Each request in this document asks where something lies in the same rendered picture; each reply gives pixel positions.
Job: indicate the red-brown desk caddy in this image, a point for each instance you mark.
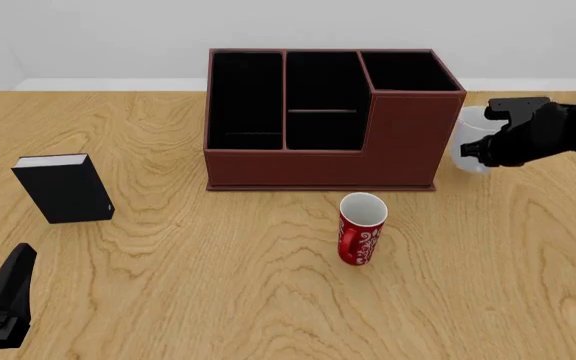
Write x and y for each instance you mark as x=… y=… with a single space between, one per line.
x=400 y=150

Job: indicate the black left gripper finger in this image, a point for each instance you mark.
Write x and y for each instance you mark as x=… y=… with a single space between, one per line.
x=10 y=279

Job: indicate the small flat dark plate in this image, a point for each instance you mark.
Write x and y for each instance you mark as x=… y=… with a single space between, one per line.
x=518 y=104

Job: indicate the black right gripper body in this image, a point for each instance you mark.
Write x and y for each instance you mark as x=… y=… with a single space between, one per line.
x=515 y=144

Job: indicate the black book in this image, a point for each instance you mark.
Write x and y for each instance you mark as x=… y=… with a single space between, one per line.
x=65 y=191

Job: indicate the red mug with white pattern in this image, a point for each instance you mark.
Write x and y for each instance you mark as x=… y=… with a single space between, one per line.
x=360 y=243

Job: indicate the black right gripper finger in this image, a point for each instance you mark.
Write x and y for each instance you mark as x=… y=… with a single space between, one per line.
x=474 y=149

